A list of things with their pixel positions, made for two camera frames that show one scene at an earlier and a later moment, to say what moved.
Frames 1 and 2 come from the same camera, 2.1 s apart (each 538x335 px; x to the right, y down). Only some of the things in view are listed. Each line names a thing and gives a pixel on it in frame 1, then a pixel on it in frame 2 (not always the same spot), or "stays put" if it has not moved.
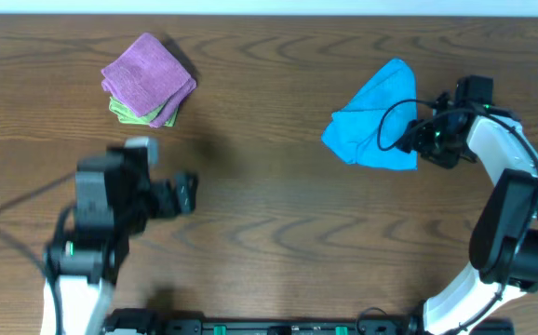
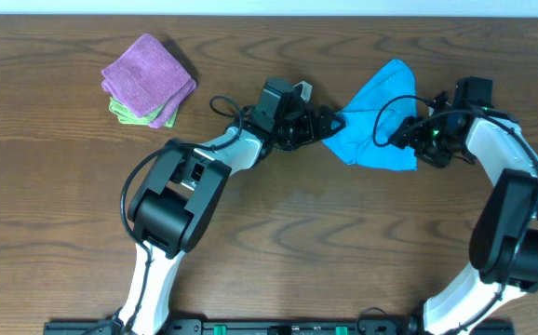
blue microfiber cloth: [367, 131] stays put
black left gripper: [183, 192] → [314, 123]
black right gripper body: [437, 145] stays put
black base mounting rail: [147, 322] stays put
